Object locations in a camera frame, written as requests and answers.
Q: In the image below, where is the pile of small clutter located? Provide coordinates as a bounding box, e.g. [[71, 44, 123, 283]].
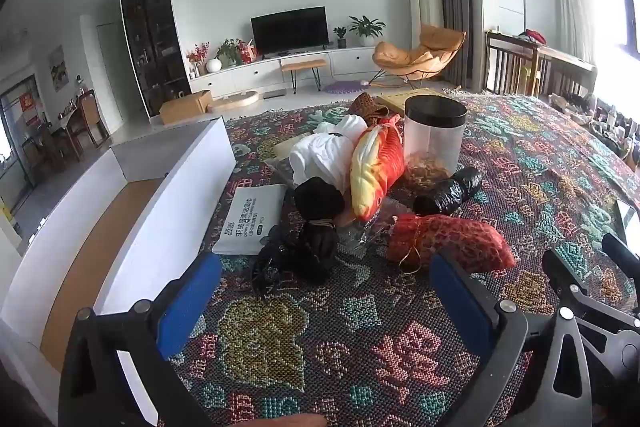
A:
[[550, 92, 640, 172]]

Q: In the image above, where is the black glass display cabinet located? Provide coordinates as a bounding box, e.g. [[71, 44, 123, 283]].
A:
[[119, 0, 192, 118]]

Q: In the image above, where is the orange lounge chair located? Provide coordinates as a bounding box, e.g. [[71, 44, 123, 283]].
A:
[[371, 25, 467, 90]]

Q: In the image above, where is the black cloth ball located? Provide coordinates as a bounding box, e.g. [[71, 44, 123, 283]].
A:
[[294, 177, 346, 224]]

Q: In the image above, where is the red mesh pouch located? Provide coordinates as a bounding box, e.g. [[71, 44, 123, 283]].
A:
[[387, 213, 517, 275]]

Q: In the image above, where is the black tied cloth bundle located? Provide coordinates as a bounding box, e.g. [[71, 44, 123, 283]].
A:
[[252, 218, 338, 300]]

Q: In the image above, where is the black plastic bag roll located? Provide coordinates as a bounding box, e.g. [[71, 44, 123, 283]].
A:
[[413, 167, 482, 217]]

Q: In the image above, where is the brown woven mat roll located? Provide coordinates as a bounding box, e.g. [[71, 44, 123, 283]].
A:
[[347, 92, 391, 125]]

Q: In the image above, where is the white interior door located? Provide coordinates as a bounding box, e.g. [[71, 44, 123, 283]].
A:
[[96, 23, 127, 110]]

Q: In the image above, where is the framed wall painting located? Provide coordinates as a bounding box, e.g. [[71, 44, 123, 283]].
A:
[[48, 45, 69, 92]]

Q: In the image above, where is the wooden bench with black legs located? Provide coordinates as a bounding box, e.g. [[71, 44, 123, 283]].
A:
[[281, 59, 328, 94]]

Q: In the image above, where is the glass door with red sign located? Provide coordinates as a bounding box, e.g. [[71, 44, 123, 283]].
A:
[[0, 77, 43, 188]]

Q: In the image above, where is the black flat television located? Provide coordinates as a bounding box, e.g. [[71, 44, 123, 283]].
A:
[[250, 6, 329, 56]]

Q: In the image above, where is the bushy green potted plant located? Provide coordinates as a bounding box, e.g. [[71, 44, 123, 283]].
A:
[[216, 39, 244, 68]]

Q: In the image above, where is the cream towel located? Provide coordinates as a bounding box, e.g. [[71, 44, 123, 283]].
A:
[[290, 114, 368, 188]]

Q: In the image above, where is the purple floor mat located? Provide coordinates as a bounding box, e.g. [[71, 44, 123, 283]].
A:
[[321, 79, 365, 94]]

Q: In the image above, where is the wooden dining chair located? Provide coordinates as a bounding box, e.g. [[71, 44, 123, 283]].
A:
[[66, 89, 111, 162]]

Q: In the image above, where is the round wooden floor tray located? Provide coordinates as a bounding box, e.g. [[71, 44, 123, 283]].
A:
[[207, 91, 260, 112]]

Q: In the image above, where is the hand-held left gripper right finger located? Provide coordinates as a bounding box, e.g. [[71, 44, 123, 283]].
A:
[[429, 252, 593, 427]]

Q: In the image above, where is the white storage box wall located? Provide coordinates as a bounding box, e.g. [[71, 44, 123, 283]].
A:
[[0, 116, 237, 413]]

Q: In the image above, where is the white television cabinet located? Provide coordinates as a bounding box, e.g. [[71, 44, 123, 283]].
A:
[[189, 47, 386, 98]]

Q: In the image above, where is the white wet wipes pack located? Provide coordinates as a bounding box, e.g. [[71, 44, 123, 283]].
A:
[[212, 183, 288, 256]]

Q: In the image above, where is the flat cardboard box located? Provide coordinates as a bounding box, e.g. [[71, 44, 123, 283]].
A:
[[375, 89, 451, 118]]

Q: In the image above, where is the orange fish plush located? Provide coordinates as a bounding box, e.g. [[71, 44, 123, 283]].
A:
[[350, 114, 405, 223]]

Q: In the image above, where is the clear jar with black lid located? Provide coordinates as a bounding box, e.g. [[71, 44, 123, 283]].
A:
[[403, 95, 468, 188]]

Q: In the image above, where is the colourful patterned woven blanket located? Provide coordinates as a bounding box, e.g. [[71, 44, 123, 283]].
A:
[[165, 89, 640, 427]]

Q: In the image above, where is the brown cardboard carton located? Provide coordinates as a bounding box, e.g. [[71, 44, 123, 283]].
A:
[[159, 90, 213, 125]]

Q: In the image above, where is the smartphone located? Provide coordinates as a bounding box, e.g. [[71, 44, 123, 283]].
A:
[[615, 199, 640, 243]]

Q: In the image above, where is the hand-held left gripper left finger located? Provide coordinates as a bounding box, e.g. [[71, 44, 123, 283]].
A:
[[59, 251, 223, 427]]

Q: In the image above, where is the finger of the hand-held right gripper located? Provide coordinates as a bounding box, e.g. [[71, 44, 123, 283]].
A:
[[602, 232, 640, 273], [542, 249, 640, 328]]

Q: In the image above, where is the red gift box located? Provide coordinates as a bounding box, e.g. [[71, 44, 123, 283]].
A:
[[236, 39, 258, 64]]

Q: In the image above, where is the person's left hand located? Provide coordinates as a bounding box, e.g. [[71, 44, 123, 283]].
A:
[[272, 414, 328, 427]]

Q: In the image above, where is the large potted plant white pot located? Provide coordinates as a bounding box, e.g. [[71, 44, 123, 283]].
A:
[[348, 15, 387, 47]]

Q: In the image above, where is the red flower arrangement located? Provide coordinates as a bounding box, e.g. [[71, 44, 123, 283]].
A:
[[186, 43, 210, 76]]

